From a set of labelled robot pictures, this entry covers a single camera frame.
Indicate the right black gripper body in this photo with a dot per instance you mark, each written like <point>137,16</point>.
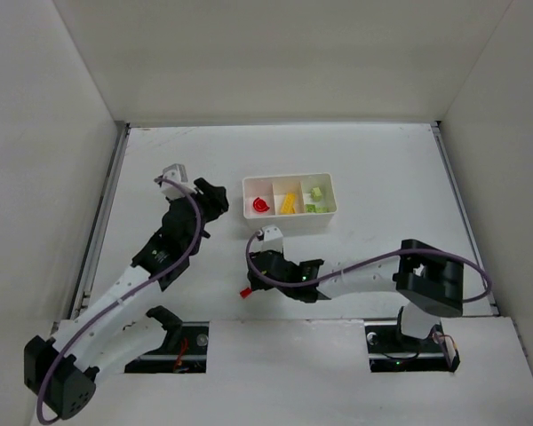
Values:
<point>256,275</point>

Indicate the small red lego brick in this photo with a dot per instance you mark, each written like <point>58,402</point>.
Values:
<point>246,292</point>

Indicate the red arch lego piece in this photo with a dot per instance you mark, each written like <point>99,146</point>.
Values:
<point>260,205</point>

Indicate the long yellow lego brick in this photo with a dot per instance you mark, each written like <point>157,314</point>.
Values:
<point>288,204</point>

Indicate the light green lego brick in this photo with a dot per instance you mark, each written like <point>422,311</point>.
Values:
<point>316,209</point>

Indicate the yellow-green lego piece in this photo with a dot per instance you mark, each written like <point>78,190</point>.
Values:
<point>317,194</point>

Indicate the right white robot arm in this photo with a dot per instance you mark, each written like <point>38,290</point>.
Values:
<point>430,280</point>

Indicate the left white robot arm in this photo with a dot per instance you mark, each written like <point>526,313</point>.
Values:
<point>55,368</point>

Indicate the white three-compartment container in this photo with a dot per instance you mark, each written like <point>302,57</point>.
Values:
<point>273,188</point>

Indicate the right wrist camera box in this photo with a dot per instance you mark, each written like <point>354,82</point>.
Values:
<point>270,238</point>

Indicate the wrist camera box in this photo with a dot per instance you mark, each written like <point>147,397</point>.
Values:
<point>270,238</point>
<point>174,179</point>

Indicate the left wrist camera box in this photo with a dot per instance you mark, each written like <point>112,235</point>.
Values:
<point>174,179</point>

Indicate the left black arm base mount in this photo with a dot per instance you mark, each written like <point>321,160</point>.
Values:
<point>183,350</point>

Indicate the left aluminium frame rail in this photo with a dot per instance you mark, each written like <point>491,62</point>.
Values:
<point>90,261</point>

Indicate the aluminium frame rail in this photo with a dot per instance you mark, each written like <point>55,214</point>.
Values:
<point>437,133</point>
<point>90,261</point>

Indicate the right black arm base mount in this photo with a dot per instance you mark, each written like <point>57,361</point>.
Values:
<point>391,352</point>

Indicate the right aluminium frame rail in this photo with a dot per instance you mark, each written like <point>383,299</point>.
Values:
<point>437,133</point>

